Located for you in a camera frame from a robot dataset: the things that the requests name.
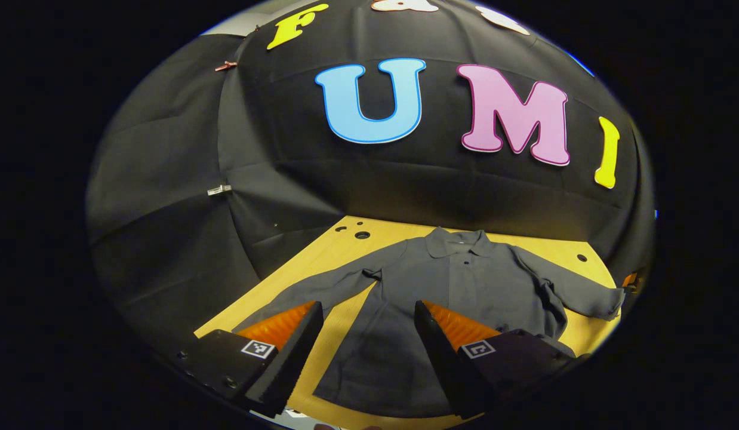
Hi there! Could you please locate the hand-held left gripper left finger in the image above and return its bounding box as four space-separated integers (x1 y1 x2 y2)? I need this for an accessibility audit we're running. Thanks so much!
177 300 325 419

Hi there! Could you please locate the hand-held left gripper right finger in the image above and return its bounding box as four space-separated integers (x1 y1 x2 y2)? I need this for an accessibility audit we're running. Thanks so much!
413 300 579 420

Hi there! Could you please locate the grey collared shirt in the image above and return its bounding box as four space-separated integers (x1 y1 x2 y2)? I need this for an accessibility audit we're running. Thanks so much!
232 226 627 419

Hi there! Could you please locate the black backdrop cloth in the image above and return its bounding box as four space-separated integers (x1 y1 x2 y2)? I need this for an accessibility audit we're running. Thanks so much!
86 0 657 359

